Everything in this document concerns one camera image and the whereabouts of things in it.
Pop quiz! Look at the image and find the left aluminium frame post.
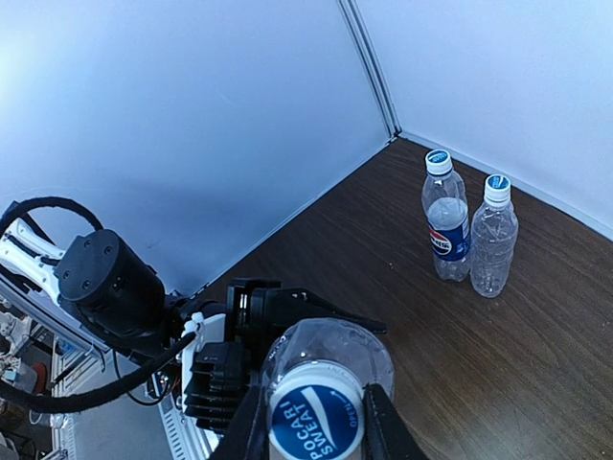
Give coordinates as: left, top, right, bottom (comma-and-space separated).
336, 0, 402, 142

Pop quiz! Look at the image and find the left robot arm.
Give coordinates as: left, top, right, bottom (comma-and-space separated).
1, 197, 387, 368

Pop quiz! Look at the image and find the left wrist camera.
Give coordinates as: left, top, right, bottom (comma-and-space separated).
181, 312, 251, 435

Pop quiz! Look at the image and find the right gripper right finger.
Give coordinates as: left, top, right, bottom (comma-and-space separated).
363, 383, 429, 460

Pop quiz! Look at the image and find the clear plastic bottle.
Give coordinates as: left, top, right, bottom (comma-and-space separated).
470, 173, 519, 298

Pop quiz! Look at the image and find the front aluminium rail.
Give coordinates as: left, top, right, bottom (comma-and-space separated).
157, 395, 212, 460

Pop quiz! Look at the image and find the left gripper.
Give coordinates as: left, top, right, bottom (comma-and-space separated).
224, 278, 387, 345

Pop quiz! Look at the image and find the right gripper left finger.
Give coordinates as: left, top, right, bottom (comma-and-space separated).
209, 385, 269, 460

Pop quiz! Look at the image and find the Pepsi label plastic bottle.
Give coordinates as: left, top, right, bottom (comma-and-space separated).
421, 149, 471, 282

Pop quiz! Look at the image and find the clear bottle white cap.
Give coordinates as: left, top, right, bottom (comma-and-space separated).
262, 318, 395, 460

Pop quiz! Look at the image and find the left camera cable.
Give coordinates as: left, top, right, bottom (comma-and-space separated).
0, 195, 197, 416

